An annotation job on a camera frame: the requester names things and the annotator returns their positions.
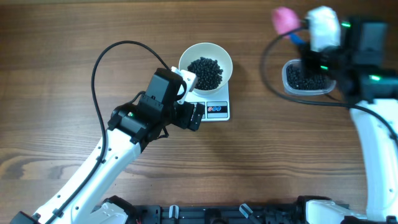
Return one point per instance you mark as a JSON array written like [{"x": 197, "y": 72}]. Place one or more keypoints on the clear plastic container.
[{"x": 291, "y": 91}]

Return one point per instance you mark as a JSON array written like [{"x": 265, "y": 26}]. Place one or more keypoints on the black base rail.
[{"x": 278, "y": 213}]

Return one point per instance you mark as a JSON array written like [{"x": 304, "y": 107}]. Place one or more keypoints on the white bowl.
[{"x": 212, "y": 51}]

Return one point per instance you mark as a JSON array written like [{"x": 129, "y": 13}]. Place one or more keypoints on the pink scoop blue handle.
[{"x": 285, "y": 20}]

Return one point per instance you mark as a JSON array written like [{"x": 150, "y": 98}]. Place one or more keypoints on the white digital kitchen scale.
[{"x": 217, "y": 106}]

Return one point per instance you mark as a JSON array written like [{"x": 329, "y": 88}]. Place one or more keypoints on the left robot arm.
[{"x": 131, "y": 128}]

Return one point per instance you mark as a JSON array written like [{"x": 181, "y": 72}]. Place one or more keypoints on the black beans in bowl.
[{"x": 208, "y": 72}]

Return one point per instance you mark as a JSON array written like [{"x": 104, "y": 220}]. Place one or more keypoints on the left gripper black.
[{"x": 184, "y": 121}]

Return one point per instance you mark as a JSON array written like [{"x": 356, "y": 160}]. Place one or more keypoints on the black beans pile in container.
[{"x": 297, "y": 81}]

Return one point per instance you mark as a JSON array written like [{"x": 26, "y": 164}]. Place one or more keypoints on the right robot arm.
[{"x": 351, "y": 53}]

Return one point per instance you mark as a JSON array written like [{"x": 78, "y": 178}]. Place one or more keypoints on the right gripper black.
[{"x": 306, "y": 55}]

